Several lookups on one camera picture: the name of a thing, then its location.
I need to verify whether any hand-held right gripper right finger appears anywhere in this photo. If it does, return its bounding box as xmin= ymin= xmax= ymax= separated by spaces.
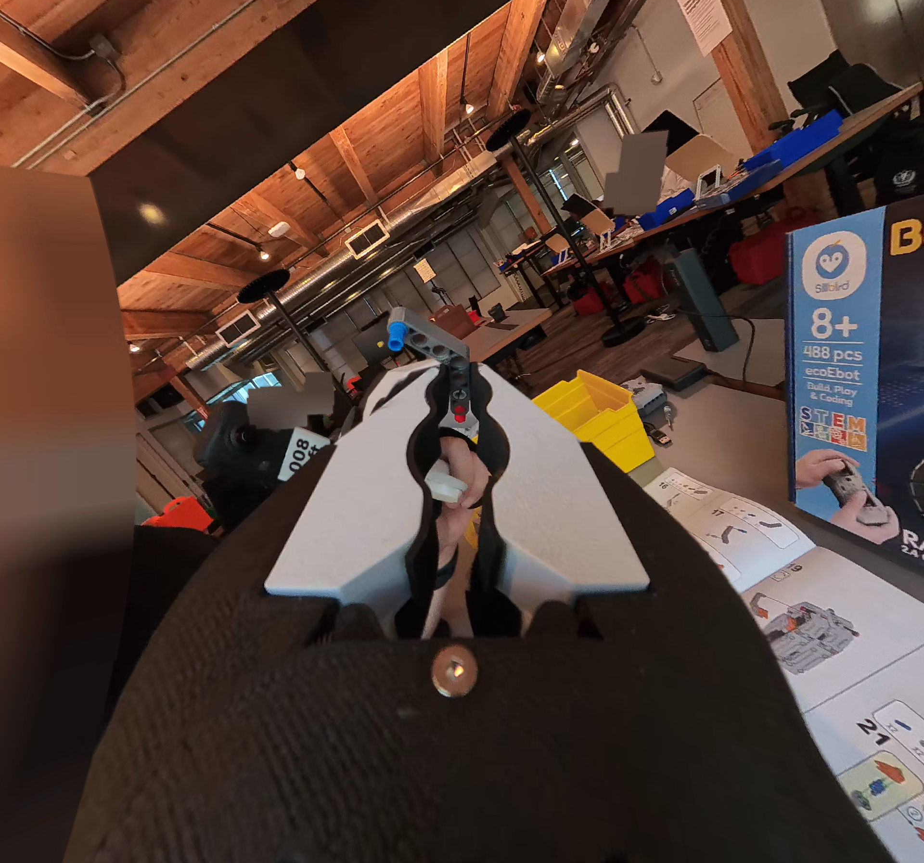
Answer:
xmin=468 ymin=362 xmax=651 ymax=639

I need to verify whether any person's left hand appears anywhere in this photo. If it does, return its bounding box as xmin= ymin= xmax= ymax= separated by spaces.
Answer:
xmin=433 ymin=436 xmax=493 ymax=516

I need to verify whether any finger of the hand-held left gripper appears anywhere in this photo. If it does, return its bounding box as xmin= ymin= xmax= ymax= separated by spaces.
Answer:
xmin=359 ymin=363 xmax=428 ymax=418

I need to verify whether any person's left forearm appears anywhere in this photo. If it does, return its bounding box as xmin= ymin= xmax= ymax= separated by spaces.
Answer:
xmin=422 ymin=513 xmax=483 ymax=639

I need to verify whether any grey desk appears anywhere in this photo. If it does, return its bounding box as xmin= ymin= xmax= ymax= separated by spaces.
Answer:
xmin=628 ymin=379 xmax=924 ymax=590

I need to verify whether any white open instruction manual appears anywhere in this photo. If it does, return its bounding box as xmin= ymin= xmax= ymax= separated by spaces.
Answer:
xmin=639 ymin=468 xmax=924 ymax=863

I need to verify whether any yellow plastic bin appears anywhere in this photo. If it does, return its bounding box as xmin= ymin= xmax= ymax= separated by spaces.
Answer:
xmin=533 ymin=370 xmax=656 ymax=474

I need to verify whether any blue robot kit box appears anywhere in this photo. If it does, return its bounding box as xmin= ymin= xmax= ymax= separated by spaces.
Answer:
xmin=784 ymin=195 xmax=924 ymax=575

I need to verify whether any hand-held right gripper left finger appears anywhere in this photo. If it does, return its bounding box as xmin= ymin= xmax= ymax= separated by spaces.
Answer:
xmin=263 ymin=362 xmax=443 ymax=639

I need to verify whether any black round-top floor stand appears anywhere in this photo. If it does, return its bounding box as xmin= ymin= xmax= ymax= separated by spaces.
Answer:
xmin=238 ymin=270 xmax=340 ymax=391

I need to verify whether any black power bank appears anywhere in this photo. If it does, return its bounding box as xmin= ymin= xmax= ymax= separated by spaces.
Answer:
xmin=641 ymin=360 xmax=708 ymax=392

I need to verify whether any blue plastic bin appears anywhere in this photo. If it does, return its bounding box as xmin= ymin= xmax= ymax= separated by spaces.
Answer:
xmin=635 ymin=192 xmax=700 ymax=230
xmin=744 ymin=110 xmax=846 ymax=172

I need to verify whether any long wooden-top desk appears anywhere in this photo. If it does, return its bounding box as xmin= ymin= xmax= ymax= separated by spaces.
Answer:
xmin=498 ymin=87 xmax=924 ymax=286

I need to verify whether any teal device case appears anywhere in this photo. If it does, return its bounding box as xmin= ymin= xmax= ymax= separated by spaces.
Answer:
xmin=664 ymin=245 xmax=741 ymax=353

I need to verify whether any black backpack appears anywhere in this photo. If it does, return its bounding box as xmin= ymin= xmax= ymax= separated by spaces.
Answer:
xmin=875 ymin=116 xmax=924 ymax=208

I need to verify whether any grey angled building beam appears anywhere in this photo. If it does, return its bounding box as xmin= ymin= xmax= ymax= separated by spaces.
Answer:
xmin=386 ymin=306 xmax=481 ymax=438

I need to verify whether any red tool bag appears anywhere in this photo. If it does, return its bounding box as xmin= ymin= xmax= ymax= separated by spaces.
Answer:
xmin=728 ymin=207 xmax=822 ymax=288

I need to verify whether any grey building motor block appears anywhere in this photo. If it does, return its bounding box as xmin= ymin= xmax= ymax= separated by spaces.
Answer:
xmin=621 ymin=379 xmax=667 ymax=416

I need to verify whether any black cable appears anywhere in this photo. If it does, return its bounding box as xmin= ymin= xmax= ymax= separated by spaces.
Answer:
xmin=735 ymin=314 xmax=789 ymax=389

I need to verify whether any white paper sign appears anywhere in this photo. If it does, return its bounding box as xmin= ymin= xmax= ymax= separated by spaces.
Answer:
xmin=675 ymin=0 xmax=735 ymax=57

